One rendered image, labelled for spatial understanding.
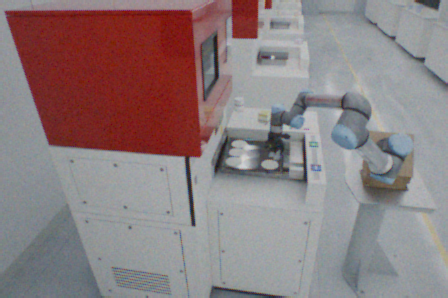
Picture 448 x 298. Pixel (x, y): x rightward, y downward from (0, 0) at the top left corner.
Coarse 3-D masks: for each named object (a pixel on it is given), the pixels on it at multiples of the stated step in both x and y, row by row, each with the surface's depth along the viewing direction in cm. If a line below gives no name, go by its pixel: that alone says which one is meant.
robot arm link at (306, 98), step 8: (304, 88) 170; (304, 96) 167; (312, 96) 161; (320, 96) 156; (328, 96) 152; (336, 96) 147; (344, 96) 142; (352, 96) 137; (360, 96) 136; (296, 104) 169; (304, 104) 167; (312, 104) 162; (320, 104) 156; (328, 104) 151; (336, 104) 146; (344, 104) 140; (352, 104) 134; (360, 104) 132; (368, 104) 133; (368, 112) 132
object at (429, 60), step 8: (440, 24) 585; (440, 32) 583; (432, 40) 614; (440, 40) 581; (432, 48) 612; (440, 48) 579; (432, 56) 610; (440, 56) 577; (432, 64) 608; (440, 64) 575; (440, 72) 573
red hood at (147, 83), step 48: (96, 0) 142; (144, 0) 137; (192, 0) 132; (48, 48) 124; (96, 48) 120; (144, 48) 117; (192, 48) 114; (48, 96) 135; (96, 96) 131; (144, 96) 127; (192, 96) 123; (48, 144) 149; (96, 144) 144; (144, 144) 139; (192, 144) 135
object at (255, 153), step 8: (248, 144) 212; (256, 144) 212; (264, 144) 211; (248, 152) 203; (256, 152) 203; (264, 152) 203; (224, 160) 195; (248, 160) 195; (256, 160) 195; (280, 160) 194; (248, 168) 187; (256, 168) 187; (264, 168) 187
